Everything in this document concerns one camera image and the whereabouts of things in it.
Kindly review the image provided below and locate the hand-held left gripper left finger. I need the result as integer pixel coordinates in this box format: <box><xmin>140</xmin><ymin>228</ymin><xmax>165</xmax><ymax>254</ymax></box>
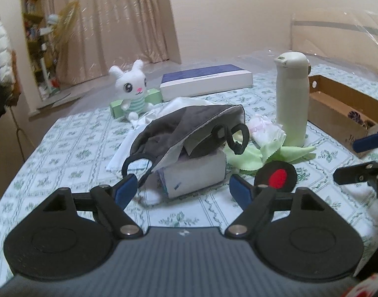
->
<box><xmin>41</xmin><ymin>173</ymin><xmax>144</xmax><ymax>240</ymax></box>

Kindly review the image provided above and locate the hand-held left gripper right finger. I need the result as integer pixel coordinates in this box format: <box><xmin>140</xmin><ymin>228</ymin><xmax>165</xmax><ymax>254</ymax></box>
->
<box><xmin>225</xmin><ymin>174</ymin><xmax>324</xmax><ymax>240</ymax></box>

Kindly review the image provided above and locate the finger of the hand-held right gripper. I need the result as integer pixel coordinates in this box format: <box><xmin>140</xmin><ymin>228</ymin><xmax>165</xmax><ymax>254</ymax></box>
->
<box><xmin>353</xmin><ymin>127</ymin><xmax>378</xmax><ymax>154</ymax></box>
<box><xmin>333</xmin><ymin>157</ymin><xmax>378</xmax><ymax>199</ymax></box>

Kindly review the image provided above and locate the light green cleaning cloth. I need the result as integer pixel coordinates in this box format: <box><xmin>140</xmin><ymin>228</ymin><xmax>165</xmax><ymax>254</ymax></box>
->
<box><xmin>224</xmin><ymin>136</ymin><xmax>317</xmax><ymax>174</ymax></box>

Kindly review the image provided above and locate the black round pad red centre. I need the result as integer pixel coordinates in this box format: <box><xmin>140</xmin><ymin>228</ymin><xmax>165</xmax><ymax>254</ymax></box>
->
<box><xmin>254</xmin><ymin>161</ymin><xmax>298</xmax><ymax>191</ymax></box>

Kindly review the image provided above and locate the brown cardboard box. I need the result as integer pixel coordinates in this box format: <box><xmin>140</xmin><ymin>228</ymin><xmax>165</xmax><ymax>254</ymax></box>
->
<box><xmin>308</xmin><ymin>75</ymin><xmax>378</xmax><ymax>159</ymax></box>

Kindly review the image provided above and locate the white pink floral cloth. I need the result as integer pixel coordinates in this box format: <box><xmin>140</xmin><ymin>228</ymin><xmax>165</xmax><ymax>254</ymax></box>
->
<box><xmin>247</xmin><ymin>114</ymin><xmax>287</xmax><ymax>147</ymax></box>

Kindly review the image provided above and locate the dark patterned fabric item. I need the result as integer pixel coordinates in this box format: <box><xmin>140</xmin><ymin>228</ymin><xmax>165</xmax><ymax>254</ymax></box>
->
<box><xmin>347</xmin><ymin>110</ymin><xmax>376</xmax><ymax>128</ymax></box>

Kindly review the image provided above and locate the purple white tissue box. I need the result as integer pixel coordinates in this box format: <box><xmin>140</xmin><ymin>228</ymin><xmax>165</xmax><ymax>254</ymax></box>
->
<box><xmin>153</xmin><ymin>150</ymin><xmax>227</xmax><ymax>199</ymax></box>

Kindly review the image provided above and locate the white insulated bottle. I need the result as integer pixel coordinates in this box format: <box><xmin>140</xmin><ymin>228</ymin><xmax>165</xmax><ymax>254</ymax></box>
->
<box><xmin>274</xmin><ymin>51</ymin><xmax>312</xmax><ymax>147</ymax></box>

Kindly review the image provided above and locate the light green small box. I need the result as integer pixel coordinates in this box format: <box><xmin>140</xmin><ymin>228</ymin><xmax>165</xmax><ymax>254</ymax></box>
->
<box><xmin>110</xmin><ymin>88</ymin><xmax>163</xmax><ymax>120</ymax></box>

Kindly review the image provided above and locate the white bunny plush toy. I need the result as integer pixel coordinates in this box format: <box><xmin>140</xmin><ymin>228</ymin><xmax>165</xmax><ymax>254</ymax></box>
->
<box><xmin>109</xmin><ymin>60</ymin><xmax>154</xmax><ymax>122</ymax></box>

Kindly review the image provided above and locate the plastic wrapped headboard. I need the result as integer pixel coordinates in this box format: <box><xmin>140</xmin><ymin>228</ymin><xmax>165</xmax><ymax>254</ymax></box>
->
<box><xmin>289</xmin><ymin>10</ymin><xmax>378</xmax><ymax>79</ymax></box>

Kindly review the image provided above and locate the blue white flat box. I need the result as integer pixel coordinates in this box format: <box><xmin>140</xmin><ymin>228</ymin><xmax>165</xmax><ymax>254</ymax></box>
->
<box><xmin>159</xmin><ymin>64</ymin><xmax>254</xmax><ymax>102</ymax></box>

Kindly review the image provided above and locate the red white printed fabric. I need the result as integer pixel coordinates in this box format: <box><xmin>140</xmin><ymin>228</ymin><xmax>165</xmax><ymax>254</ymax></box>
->
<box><xmin>340</xmin><ymin>274</ymin><xmax>378</xmax><ymax>297</ymax></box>

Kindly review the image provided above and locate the yellow plastic bag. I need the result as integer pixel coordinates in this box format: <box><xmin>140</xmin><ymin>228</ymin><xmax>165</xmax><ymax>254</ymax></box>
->
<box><xmin>52</xmin><ymin>1</ymin><xmax>82</xmax><ymax>72</ymax></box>

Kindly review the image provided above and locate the beige curtain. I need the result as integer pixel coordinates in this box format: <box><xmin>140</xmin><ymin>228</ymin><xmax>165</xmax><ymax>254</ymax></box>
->
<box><xmin>41</xmin><ymin>0</ymin><xmax>181</xmax><ymax>84</ymax></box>

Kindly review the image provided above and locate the black white puffy jacket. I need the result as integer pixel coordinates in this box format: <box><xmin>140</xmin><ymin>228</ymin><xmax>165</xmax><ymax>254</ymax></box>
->
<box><xmin>0</xmin><ymin>12</ymin><xmax>22</xmax><ymax>127</ymax></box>

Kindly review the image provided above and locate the wooden bookshelf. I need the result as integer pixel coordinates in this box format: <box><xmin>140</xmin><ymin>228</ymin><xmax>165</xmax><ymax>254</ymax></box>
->
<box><xmin>20</xmin><ymin>0</ymin><xmax>63</xmax><ymax>101</ymax></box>

